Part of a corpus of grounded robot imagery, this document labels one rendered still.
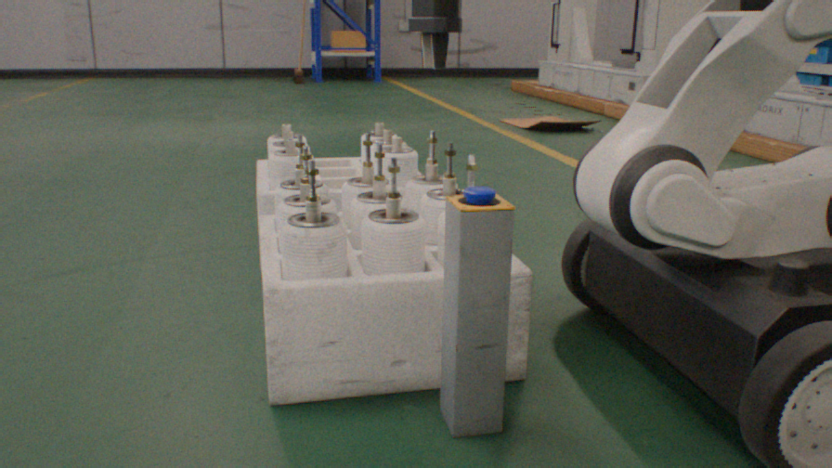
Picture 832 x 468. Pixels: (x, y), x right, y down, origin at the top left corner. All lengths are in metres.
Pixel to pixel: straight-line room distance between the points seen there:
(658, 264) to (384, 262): 0.41
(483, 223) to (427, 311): 0.21
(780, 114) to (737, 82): 2.32
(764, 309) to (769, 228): 0.20
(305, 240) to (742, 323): 0.58
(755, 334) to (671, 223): 0.17
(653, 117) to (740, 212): 0.17
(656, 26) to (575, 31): 1.32
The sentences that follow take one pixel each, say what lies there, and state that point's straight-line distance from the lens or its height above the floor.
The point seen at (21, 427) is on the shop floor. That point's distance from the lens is 1.10.
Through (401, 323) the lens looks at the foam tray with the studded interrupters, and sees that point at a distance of 1.01.
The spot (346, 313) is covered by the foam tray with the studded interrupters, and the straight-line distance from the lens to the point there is 0.99.
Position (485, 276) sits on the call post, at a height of 0.23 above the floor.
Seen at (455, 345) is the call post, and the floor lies 0.13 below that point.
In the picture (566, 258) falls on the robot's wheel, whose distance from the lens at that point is 1.32.
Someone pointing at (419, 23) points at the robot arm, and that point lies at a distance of 1.25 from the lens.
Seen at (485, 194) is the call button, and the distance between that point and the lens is 0.86.
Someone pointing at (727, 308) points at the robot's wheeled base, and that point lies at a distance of 0.98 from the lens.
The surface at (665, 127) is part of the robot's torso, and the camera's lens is 0.98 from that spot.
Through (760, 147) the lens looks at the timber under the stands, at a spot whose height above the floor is 0.05.
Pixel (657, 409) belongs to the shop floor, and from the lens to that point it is 1.09.
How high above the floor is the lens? 0.53
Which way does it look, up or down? 17 degrees down
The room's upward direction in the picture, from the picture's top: 1 degrees clockwise
